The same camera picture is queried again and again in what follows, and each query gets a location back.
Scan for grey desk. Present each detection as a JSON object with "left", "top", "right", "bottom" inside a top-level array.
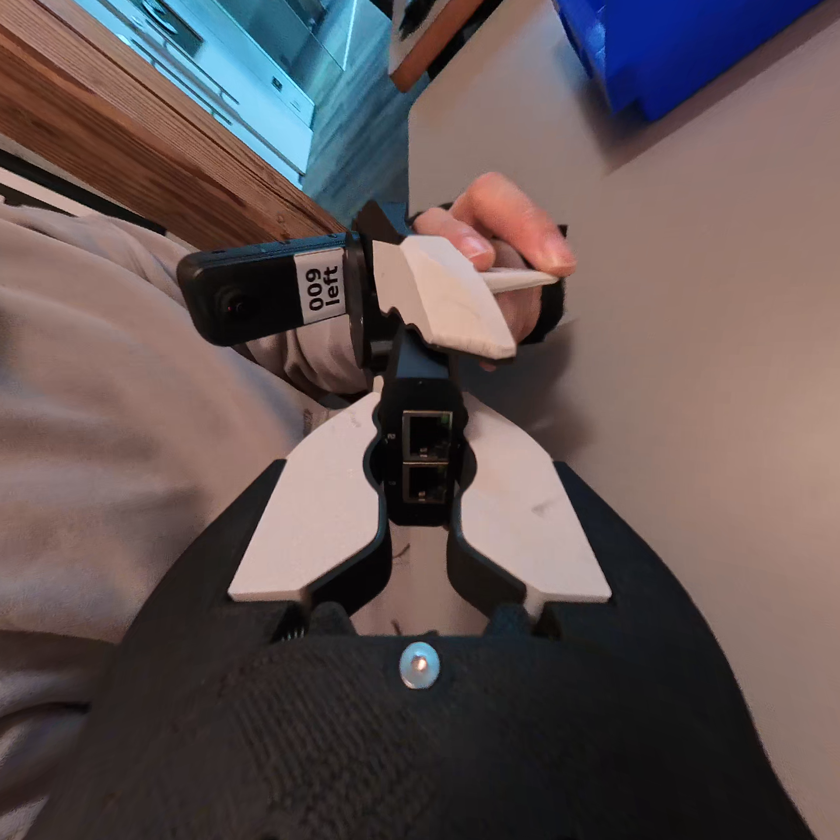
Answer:
[{"left": 351, "top": 0, "right": 840, "bottom": 840}]

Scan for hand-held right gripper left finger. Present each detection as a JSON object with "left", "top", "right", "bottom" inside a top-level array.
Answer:
[{"left": 227, "top": 392, "right": 393, "bottom": 605}]

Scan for black network splitter box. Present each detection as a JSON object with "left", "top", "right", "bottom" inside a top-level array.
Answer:
[{"left": 381, "top": 328, "right": 470, "bottom": 526}]

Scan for person's left hand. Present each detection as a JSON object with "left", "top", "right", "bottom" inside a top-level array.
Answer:
[{"left": 412, "top": 172, "right": 578, "bottom": 371}]

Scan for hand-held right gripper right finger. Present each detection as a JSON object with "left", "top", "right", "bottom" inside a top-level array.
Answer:
[{"left": 446, "top": 392, "right": 613, "bottom": 621}]

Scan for person's grey sweater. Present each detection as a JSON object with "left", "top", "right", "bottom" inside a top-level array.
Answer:
[{"left": 0, "top": 203, "right": 342, "bottom": 840}]

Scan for blue plastic bin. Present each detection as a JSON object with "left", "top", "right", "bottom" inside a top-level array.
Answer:
[{"left": 551, "top": 0, "right": 828, "bottom": 122}]

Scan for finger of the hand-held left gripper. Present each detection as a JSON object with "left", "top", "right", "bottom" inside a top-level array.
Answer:
[{"left": 373, "top": 235, "right": 518, "bottom": 361}]

